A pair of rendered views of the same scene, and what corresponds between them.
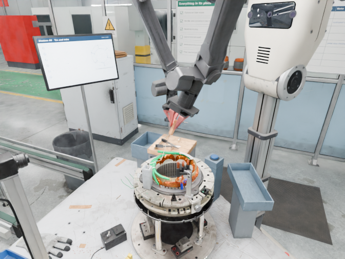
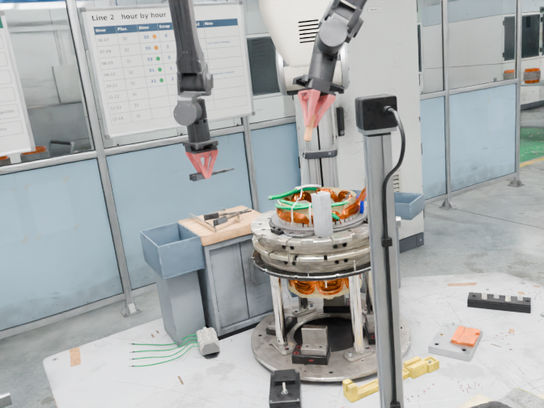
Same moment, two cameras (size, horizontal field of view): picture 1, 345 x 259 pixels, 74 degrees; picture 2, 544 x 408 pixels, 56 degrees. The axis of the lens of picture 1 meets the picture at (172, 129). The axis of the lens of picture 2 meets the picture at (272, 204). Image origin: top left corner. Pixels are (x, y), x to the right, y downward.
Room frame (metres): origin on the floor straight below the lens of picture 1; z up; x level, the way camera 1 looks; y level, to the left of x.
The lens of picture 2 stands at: (0.12, 0.96, 1.45)
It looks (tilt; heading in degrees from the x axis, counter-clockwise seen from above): 15 degrees down; 308
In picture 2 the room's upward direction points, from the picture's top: 6 degrees counter-clockwise
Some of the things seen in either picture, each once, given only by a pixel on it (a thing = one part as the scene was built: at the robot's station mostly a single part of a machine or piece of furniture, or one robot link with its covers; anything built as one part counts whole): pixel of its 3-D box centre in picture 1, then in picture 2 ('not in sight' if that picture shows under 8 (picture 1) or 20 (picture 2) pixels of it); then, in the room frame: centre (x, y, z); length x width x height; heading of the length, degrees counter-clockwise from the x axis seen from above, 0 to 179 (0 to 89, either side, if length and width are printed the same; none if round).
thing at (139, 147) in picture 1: (148, 160); (177, 285); (1.10, 0.14, 0.92); 0.17 x 0.11 x 0.28; 155
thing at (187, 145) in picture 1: (172, 146); (224, 223); (1.04, 0.00, 1.05); 0.20 x 0.19 x 0.02; 65
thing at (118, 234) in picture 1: (113, 235); (285, 393); (0.69, 0.26, 0.81); 0.10 x 0.06 x 0.06; 124
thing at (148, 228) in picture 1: (147, 225); (314, 340); (0.71, 0.11, 0.85); 0.06 x 0.04 x 0.05; 21
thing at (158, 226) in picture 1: (158, 232); (355, 312); (0.63, 0.06, 0.91); 0.02 x 0.02 x 0.21
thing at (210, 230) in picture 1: (173, 227); (329, 333); (0.74, -0.01, 0.80); 0.39 x 0.39 x 0.01
